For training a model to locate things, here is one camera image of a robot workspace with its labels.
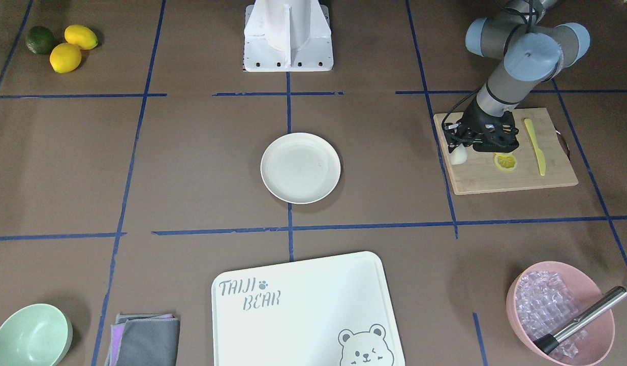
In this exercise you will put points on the yellow plastic knife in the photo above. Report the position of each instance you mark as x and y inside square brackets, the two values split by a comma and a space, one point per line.
[539, 154]

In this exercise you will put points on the white bear tray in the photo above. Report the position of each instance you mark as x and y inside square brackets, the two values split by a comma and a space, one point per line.
[333, 310]

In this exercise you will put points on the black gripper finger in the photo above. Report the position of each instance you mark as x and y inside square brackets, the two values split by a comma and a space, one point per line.
[504, 150]
[460, 149]

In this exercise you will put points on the yellow lemon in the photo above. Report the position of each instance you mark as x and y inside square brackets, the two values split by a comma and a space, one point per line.
[65, 58]
[81, 36]

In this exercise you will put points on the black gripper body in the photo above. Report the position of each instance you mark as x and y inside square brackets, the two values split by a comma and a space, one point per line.
[474, 120]

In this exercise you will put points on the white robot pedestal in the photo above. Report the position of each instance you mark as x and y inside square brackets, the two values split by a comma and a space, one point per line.
[287, 36]

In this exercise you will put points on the cream round plate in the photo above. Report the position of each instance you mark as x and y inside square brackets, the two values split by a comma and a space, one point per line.
[300, 168]

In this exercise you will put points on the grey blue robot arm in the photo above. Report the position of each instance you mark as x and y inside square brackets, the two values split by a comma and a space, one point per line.
[528, 55]

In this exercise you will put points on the metal scoop with black tip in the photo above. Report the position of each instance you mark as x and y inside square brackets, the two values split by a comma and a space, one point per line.
[555, 338]

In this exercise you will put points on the wooden cutting board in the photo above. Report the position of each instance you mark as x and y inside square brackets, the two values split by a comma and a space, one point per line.
[478, 175]

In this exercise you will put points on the dark green lime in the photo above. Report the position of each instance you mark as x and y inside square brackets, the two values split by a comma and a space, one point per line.
[40, 40]

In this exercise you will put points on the mint green bowl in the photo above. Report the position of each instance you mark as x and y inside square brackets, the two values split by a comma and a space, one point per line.
[38, 334]

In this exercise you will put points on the pink bowl with ice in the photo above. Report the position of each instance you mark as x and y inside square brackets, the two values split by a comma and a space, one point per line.
[546, 296]

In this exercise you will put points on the lemon slice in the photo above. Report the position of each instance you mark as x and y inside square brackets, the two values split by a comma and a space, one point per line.
[505, 162]

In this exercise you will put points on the grey folded cloth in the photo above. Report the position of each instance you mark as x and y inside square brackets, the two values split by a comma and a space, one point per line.
[143, 339]

